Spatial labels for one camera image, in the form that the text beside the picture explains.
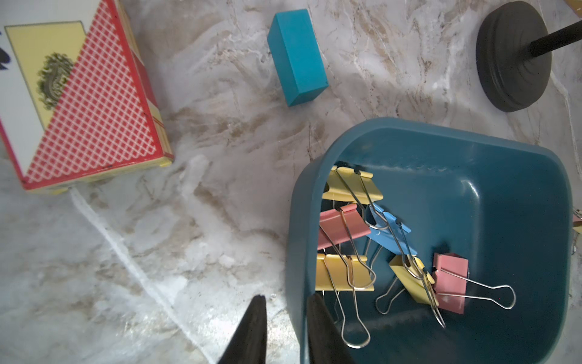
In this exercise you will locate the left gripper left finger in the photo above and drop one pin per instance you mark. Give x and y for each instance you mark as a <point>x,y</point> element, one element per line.
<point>249,342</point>

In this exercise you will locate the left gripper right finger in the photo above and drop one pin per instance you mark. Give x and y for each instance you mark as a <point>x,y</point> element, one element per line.
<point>325,342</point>

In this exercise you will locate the blue binder clip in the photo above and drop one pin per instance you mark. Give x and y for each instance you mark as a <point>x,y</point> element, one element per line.
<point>388,232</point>

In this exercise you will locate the yellow binder clip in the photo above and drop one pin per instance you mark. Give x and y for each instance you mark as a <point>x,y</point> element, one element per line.
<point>416,281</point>
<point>345,273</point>
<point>577,226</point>
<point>348,185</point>

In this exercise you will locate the teal plastic storage box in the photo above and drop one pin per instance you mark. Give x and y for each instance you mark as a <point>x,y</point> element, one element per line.
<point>504,206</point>

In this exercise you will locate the pink binder clip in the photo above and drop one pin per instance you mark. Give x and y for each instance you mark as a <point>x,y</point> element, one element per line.
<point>452,276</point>
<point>339,229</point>

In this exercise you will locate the red patterned card box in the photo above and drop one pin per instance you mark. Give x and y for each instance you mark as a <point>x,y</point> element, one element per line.
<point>76,101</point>

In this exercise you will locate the teal rectangular block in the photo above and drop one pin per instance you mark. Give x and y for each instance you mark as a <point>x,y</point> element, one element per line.
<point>297,58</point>

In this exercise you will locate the microphone on black stand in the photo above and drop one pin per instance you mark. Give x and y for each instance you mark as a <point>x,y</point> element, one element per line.
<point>513,54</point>

